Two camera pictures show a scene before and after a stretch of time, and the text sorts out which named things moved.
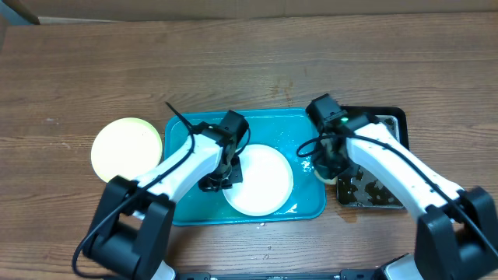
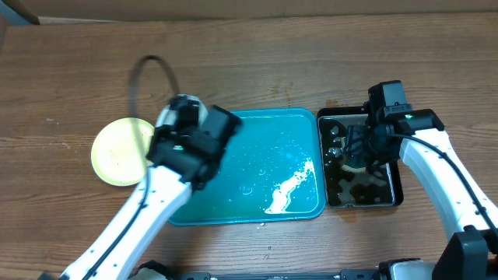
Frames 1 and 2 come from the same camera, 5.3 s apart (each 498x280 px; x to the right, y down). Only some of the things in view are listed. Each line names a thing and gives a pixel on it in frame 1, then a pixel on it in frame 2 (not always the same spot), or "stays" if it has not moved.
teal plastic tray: x=284 y=129 stays
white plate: x=267 y=181 → x=169 y=116
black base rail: x=345 y=275 stays
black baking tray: x=361 y=189 stays
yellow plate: x=126 y=147 stays
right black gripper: x=320 y=162 → x=389 y=158
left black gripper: x=207 y=184 → x=159 y=134
